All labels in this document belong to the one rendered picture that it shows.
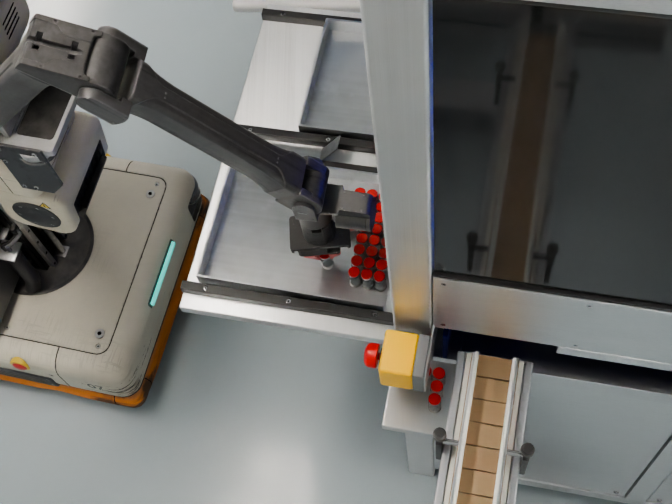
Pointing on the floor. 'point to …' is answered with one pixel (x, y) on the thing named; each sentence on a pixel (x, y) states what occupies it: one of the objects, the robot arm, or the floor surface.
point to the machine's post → (405, 165)
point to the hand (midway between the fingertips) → (325, 254)
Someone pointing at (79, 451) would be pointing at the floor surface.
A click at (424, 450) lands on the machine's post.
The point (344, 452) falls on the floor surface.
